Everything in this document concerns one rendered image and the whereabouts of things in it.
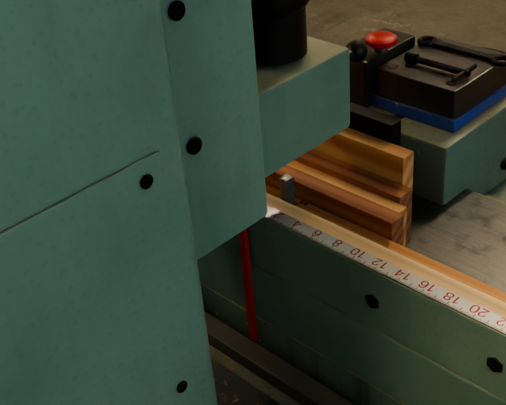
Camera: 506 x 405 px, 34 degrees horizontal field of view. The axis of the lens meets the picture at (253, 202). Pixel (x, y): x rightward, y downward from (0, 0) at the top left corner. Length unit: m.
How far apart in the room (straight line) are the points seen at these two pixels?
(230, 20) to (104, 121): 0.13
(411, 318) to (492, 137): 0.26
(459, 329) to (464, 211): 0.21
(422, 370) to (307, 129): 0.20
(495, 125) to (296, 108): 0.25
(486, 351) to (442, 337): 0.03
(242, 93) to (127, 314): 0.16
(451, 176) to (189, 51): 0.35
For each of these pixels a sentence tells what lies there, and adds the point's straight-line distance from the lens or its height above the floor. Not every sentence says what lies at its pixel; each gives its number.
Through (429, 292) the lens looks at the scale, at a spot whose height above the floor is 0.96.
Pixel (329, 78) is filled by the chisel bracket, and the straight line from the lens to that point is 0.63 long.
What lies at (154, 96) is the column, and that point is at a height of 1.15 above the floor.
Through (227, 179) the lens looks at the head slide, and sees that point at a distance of 0.52.
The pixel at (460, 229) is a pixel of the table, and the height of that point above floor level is 0.90.
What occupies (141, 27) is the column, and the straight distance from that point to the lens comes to 0.39.
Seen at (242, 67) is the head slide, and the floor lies 1.12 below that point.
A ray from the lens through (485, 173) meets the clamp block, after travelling 0.81.
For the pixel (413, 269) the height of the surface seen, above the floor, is 0.95.
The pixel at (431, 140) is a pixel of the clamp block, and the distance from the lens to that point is 0.74.
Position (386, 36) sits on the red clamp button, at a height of 1.02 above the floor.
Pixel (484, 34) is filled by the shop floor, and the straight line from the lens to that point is 3.50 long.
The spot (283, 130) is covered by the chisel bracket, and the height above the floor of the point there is 1.03.
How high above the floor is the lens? 1.32
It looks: 33 degrees down
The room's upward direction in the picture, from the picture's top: 5 degrees counter-clockwise
